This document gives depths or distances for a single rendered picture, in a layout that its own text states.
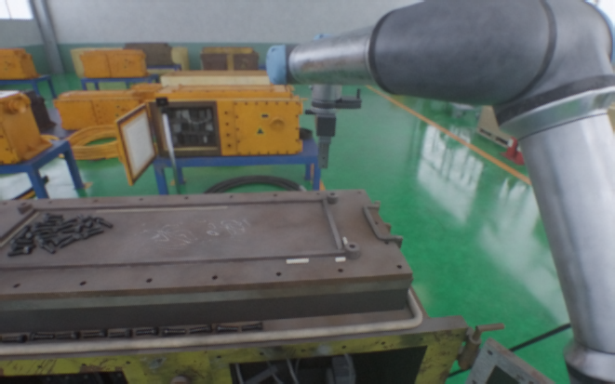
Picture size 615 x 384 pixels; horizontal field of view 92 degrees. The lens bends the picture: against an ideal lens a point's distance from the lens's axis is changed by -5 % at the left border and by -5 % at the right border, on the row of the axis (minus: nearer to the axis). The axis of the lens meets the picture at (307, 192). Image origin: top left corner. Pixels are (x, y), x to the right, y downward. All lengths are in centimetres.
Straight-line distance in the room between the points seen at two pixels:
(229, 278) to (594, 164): 69
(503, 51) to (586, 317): 28
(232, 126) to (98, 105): 424
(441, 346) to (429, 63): 78
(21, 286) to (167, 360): 38
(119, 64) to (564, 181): 971
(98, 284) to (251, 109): 262
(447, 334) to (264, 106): 275
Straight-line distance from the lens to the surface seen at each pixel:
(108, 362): 93
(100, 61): 999
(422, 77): 35
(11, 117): 440
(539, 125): 41
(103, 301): 89
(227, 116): 333
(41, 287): 95
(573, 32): 41
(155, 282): 83
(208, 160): 349
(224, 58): 911
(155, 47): 1226
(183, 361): 88
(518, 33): 34
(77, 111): 739
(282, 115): 329
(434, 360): 102
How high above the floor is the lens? 190
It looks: 28 degrees down
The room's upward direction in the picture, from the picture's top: 2 degrees clockwise
